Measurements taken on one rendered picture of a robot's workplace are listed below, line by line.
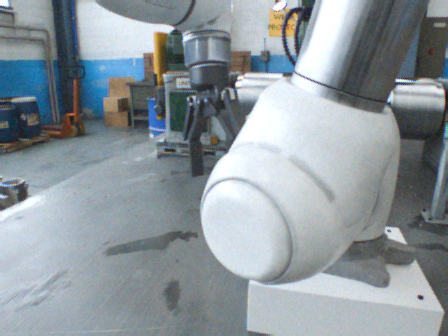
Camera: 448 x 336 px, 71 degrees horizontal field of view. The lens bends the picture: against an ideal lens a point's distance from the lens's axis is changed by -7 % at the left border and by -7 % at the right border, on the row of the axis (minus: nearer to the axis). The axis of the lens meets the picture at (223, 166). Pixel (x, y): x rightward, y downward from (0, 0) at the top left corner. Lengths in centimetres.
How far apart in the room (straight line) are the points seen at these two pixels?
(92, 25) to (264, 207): 786
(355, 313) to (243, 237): 28
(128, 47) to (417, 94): 668
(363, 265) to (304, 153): 30
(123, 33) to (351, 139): 742
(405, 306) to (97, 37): 778
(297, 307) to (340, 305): 6
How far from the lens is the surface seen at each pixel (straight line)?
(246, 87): 141
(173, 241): 82
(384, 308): 54
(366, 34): 32
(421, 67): 679
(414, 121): 142
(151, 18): 57
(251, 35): 668
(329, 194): 31
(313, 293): 52
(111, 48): 779
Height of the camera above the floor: 120
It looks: 17 degrees down
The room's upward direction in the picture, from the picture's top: straight up
